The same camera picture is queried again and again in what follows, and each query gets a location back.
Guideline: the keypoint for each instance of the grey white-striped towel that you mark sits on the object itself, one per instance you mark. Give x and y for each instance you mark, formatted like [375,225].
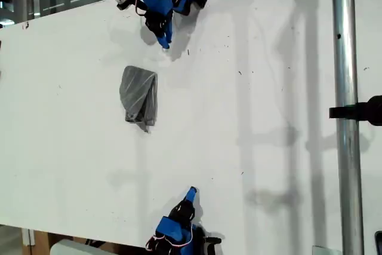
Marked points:
[138,96]

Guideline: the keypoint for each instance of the black clamp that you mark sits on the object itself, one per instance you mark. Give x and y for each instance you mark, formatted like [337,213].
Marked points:
[358,113]

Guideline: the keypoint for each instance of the black device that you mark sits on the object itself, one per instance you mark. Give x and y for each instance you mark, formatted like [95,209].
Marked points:
[378,243]

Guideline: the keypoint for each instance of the camera black stalk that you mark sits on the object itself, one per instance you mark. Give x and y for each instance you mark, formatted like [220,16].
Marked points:
[126,2]

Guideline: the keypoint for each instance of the white leg bracket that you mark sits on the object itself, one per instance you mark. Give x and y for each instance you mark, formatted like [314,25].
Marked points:
[28,237]

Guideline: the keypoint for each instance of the steel post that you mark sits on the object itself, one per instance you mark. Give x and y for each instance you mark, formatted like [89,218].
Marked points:
[346,162]

